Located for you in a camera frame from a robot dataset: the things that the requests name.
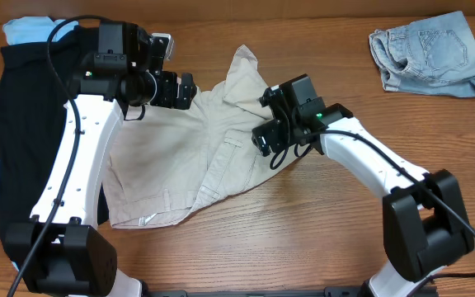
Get beige cotton shorts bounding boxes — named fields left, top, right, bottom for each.
left=102, top=45, right=276, bottom=229

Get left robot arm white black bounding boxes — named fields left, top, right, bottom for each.
left=3, top=17, right=196, bottom=296

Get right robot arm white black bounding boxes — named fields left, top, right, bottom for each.
left=252, top=74, right=474, bottom=296

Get light blue garment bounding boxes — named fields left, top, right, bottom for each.
left=0, top=16, right=80, bottom=271

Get folded light blue denim shorts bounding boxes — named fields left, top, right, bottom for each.
left=369, top=11, right=475, bottom=98

